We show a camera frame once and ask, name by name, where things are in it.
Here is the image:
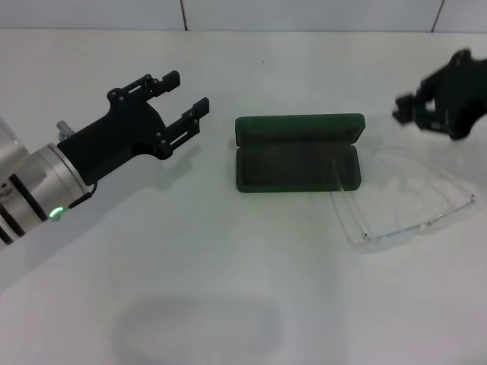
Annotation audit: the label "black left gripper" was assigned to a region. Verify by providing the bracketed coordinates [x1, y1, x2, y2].
[56, 69, 212, 187]

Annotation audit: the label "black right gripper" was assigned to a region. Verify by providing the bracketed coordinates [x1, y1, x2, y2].
[391, 47, 487, 141]

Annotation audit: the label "green glasses case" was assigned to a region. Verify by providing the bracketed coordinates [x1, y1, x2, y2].
[234, 112, 367, 195]

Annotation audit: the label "clear white glasses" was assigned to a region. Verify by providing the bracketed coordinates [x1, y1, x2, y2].
[329, 146, 479, 255]

